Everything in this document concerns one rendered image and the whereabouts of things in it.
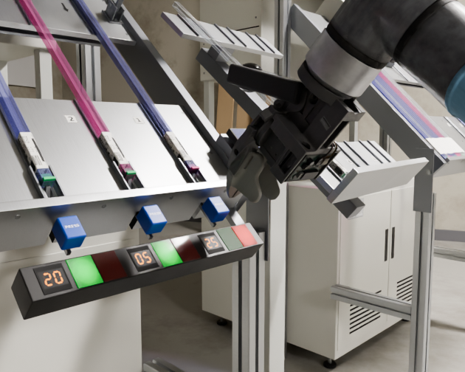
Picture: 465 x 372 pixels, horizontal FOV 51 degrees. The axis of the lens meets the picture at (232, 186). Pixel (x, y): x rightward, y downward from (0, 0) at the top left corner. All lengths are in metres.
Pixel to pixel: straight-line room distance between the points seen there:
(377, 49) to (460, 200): 3.42
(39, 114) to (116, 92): 4.02
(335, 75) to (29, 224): 0.36
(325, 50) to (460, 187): 3.40
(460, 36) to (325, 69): 0.13
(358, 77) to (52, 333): 0.70
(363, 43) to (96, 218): 0.36
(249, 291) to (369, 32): 0.47
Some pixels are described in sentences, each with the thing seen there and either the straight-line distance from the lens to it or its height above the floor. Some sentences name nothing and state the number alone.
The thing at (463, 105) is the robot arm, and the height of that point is 0.83.
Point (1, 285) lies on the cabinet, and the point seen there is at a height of 0.55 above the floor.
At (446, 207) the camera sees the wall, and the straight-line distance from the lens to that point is 3.90.
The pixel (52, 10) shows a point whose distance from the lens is 0.94.
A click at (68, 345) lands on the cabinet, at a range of 0.99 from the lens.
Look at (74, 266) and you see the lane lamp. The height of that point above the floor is 0.66.
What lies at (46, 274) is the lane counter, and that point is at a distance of 0.54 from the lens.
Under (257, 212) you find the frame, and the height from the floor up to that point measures 0.67.
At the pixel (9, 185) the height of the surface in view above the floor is 0.75.
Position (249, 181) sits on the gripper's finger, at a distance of 0.61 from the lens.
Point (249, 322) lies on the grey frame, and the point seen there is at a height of 0.49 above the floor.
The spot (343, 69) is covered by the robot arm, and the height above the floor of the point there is 0.87.
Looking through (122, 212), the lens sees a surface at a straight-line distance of 0.62.
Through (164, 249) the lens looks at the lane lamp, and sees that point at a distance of 0.61.
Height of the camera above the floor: 0.81
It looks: 7 degrees down
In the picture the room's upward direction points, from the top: straight up
